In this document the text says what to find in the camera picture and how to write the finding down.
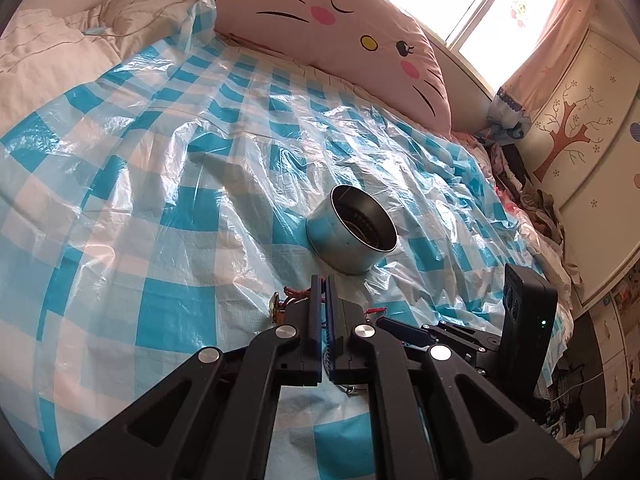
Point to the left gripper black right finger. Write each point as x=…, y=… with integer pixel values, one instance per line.
x=432, y=415

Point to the bright window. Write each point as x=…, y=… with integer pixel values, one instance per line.
x=492, y=38

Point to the white wardrobe with tree decal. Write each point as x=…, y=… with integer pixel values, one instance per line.
x=583, y=149

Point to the cream quilted duvet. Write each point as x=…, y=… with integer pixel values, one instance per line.
x=44, y=55

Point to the round silver metal tin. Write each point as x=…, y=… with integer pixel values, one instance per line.
x=350, y=231

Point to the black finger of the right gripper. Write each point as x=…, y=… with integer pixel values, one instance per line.
x=465, y=335
x=407, y=334

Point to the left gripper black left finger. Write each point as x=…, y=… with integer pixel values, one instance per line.
x=213, y=416

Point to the pink cat face pillow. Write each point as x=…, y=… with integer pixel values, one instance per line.
x=369, y=43

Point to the pile of clothes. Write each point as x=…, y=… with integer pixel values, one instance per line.
x=539, y=220

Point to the pink patterned curtain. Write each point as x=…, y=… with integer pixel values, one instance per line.
x=520, y=98

